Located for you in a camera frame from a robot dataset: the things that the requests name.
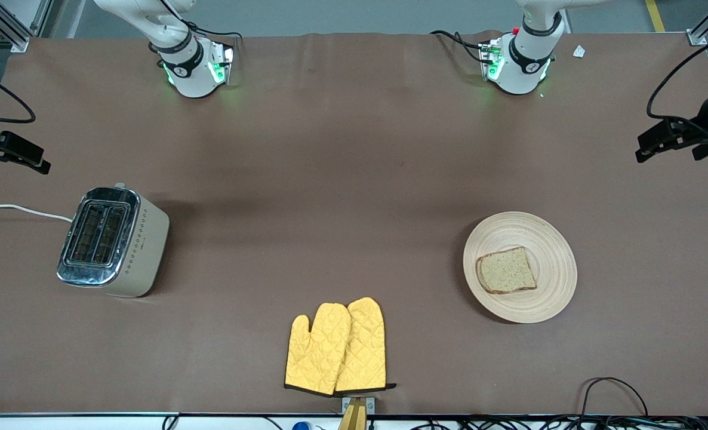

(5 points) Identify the round wooden plate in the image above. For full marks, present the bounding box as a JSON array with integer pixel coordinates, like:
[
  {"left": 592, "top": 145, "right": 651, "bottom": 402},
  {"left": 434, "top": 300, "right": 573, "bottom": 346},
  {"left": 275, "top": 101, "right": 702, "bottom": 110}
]
[{"left": 463, "top": 211, "right": 578, "bottom": 324}]

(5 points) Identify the brown bread slice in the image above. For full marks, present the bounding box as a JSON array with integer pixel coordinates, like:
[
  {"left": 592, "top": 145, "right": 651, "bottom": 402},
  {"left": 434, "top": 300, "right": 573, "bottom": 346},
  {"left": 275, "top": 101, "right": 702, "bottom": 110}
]
[{"left": 476, "top": 246, "right": 537, "bottom": 294}]

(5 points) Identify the beige chrome two-slot toaster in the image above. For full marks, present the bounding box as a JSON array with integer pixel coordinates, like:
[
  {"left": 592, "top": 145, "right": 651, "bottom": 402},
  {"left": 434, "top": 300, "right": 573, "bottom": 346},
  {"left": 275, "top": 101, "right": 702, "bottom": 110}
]
[{"left": 56, "top": 183, "right": 170, "bottom": 298}]

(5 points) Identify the yellow floor tape strip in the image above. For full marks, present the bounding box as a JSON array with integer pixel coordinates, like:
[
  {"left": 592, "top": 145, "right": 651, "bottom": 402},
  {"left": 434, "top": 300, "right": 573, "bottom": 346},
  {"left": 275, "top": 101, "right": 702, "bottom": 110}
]
[{"left": 645, "top": 0, "right": 667, "bottom": 32}]

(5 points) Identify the yellow quilted oven mitt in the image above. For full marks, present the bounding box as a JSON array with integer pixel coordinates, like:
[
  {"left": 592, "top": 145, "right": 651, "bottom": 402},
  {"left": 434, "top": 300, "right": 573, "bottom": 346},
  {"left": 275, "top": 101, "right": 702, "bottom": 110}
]
[
  {"left": 333, "top": 297, "right": 397, "bottom": 394},
  {"left": 284, "top": 303, "right": 352, "bottom": 397}
]

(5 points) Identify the white toaster power cable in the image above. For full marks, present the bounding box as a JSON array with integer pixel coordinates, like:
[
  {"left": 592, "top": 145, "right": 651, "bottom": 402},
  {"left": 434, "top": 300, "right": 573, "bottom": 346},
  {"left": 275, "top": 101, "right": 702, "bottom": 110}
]
[{"left": 0, "top": 201, "right": 73, "bottom": 223}]

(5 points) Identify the black left arm base cable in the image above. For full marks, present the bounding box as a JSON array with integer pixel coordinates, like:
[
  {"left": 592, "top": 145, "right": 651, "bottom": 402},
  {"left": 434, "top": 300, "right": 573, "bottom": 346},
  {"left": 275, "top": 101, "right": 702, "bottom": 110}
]
[{"left": 430, "top": 30, "right": 487, "bottom": 64}]

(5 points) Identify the black arm base cable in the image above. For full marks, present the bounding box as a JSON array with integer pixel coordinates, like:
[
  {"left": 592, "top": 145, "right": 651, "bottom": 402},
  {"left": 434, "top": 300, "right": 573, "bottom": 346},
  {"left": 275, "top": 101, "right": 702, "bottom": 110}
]
[
  {"left": 162, "top": 0, "right": 243, "bottom": 41},
  {"left": 430, "top": 30, "right": 487, "bottom": 64}
]

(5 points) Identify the black right arm base cable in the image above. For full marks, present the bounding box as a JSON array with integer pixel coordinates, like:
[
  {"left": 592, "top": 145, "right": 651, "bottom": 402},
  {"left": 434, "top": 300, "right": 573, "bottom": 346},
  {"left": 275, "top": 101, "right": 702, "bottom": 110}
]
[{"left": 162, "top": 0, "right": 243, "bottom": 41}]

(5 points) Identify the black looped cable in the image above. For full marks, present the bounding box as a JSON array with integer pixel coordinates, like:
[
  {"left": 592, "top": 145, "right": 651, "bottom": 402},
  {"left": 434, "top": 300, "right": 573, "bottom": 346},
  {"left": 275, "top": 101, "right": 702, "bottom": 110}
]
[{"left": 578, "top": 377, "right": 650, "bottom": 419}]

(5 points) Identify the black cable bundle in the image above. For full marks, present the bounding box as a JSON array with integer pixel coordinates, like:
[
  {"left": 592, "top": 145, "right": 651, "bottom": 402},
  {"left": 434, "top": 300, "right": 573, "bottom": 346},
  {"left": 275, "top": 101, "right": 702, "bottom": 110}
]
[{"left": 408, "top": 416, "right": 708, "bottom": 430}]

